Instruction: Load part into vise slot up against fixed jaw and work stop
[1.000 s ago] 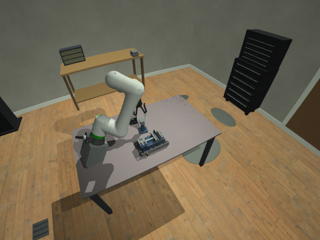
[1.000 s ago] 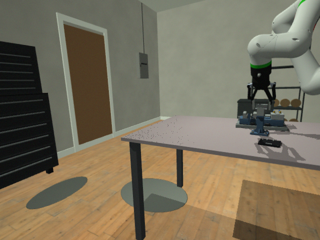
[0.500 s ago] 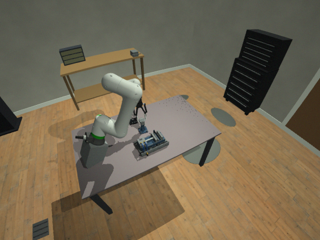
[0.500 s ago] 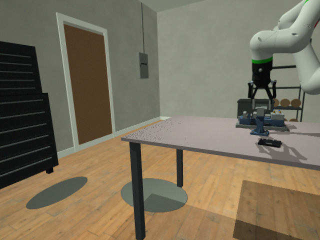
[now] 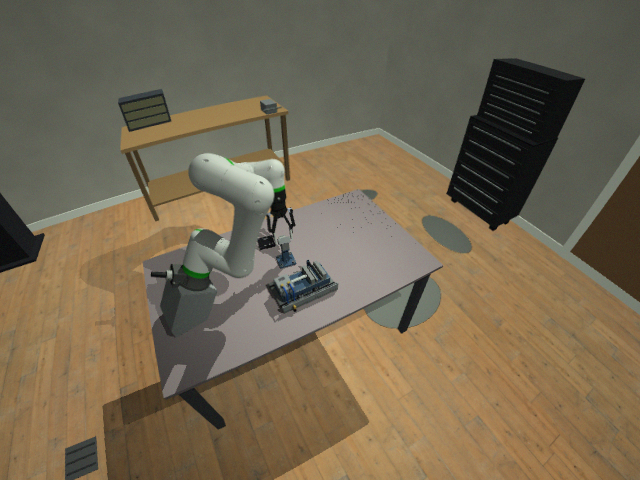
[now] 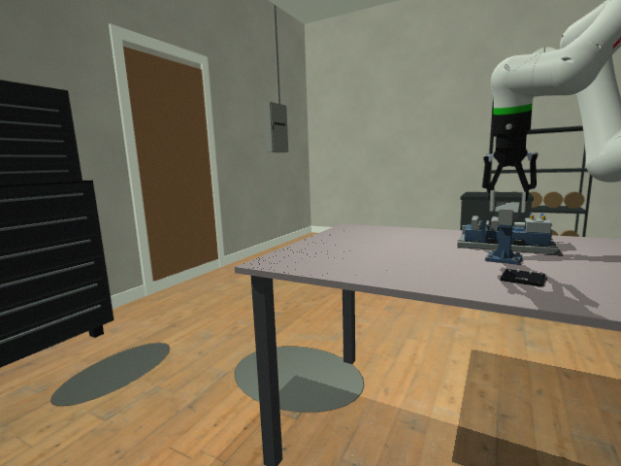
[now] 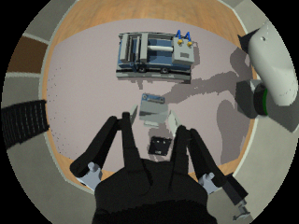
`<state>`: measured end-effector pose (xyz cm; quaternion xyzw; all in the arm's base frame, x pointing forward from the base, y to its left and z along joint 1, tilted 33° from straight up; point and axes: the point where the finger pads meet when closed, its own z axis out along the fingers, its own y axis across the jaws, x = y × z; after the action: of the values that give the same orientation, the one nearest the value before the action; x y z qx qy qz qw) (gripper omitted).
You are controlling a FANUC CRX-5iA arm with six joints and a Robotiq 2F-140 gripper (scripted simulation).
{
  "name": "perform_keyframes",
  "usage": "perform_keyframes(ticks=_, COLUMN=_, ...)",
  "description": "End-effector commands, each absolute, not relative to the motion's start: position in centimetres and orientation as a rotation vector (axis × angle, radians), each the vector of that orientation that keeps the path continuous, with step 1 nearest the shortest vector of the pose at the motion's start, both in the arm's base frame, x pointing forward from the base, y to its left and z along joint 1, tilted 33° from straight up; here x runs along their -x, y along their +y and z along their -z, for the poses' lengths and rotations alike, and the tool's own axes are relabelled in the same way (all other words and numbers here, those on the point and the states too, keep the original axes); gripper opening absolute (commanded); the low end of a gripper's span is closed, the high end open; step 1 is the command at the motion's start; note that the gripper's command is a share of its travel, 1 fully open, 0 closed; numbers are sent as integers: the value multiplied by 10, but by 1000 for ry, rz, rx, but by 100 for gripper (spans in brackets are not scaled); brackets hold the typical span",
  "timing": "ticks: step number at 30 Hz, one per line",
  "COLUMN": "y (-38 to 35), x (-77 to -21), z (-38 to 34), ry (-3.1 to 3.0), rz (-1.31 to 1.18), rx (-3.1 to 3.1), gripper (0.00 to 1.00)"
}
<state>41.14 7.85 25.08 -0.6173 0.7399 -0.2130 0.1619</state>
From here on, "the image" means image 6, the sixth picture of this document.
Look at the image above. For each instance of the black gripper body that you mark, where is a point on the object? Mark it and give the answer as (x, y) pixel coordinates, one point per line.
(506, 145)

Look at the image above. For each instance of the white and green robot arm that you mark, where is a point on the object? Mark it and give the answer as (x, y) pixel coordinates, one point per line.
(569, 70)

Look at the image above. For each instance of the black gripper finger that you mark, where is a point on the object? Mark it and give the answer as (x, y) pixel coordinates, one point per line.
(490, 186)
(533, 172)

